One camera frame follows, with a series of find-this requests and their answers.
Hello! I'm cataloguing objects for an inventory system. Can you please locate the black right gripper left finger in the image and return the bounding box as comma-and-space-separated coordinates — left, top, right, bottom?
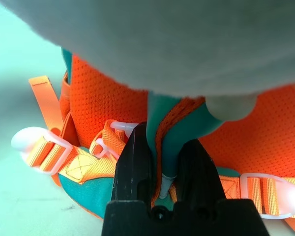
110, 121, 153, 206

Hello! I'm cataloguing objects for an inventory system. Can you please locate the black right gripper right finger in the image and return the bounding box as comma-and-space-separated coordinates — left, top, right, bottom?
174, 139, 222, 205

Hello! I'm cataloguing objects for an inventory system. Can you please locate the orange and teal backpack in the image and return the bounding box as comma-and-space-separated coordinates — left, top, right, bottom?
11, 48, 295, 236

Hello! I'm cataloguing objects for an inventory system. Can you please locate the grey and white plush toy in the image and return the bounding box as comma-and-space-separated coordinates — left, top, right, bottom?
0, 0, 295, 121

